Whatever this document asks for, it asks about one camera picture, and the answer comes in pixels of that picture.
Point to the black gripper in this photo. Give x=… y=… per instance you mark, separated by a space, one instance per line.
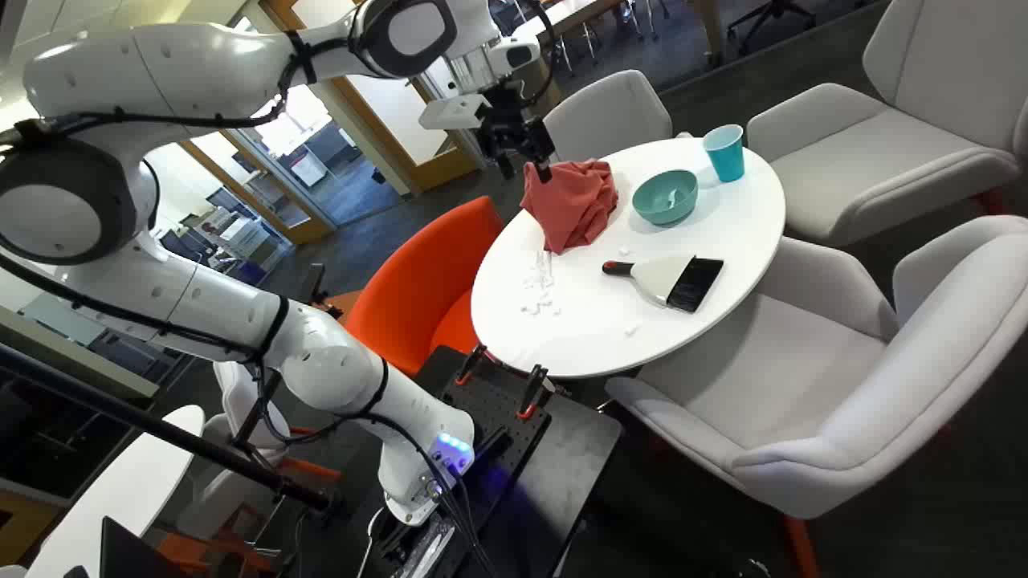
x=512 y=121

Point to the blue bowl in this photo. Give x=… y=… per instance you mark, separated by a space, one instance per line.
x=664 y=199

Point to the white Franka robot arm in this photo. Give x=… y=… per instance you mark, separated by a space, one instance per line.
x=161 y=64

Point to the red cloth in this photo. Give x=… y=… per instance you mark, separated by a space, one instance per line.
x=571 y=202

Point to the grey upholstered chair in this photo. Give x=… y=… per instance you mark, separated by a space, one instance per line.
x=870 y=162
x=815 y=397
x=605 y=114

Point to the white crumbs pile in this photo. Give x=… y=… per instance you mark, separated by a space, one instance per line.
x=539 y=298

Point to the orange upholstered chair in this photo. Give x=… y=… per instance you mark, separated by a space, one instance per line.
x=419 y=289

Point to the white round table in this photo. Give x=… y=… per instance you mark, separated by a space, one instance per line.
x=598 y=325

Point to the blue plastic cup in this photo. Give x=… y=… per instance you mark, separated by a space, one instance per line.
x=729 y=153

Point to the black flat rectangular slab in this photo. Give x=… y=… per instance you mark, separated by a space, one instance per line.
x=694 y=284

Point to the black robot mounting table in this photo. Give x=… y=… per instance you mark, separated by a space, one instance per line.
x=557 y=468

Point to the black diagonal metal bar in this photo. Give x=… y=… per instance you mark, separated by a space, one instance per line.
x=161 y=431

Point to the white board panel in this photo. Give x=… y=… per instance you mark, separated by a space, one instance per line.
x=117 y=492

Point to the wooden frame partition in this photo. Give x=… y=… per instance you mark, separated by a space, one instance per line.
x=364 y=128

